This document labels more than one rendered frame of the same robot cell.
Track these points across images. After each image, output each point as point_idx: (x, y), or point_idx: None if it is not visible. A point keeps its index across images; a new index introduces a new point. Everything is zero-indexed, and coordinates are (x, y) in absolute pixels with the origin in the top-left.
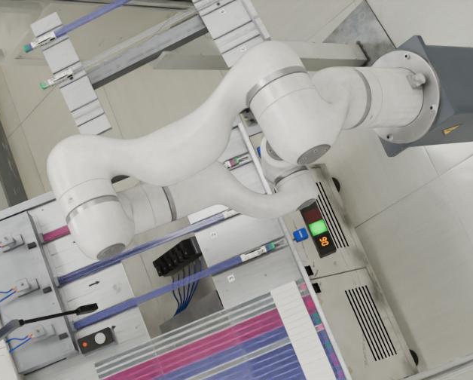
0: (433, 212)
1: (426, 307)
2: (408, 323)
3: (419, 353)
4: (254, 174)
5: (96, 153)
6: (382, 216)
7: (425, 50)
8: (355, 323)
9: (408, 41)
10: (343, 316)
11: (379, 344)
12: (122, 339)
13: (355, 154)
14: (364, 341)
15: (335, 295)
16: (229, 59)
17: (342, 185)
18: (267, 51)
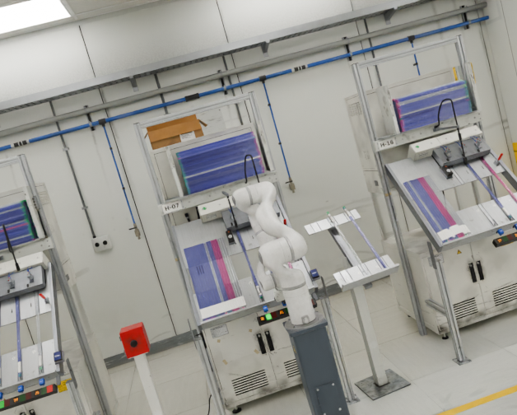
0: (299, 414)
1: (257, 414)
2: (253, 409)
3: (238, 413)
4: None
5: (266, 192)
6: (304, 398)
7: (320, 325)
8: (249, 371)
9: (325, 320)
10: (251, 366)
11: (239, 384)
12: (230, 246)
13: None
14: (239, 375)
15: (261, 362)
16: (336, 274)
17: None
18: (298, 239)
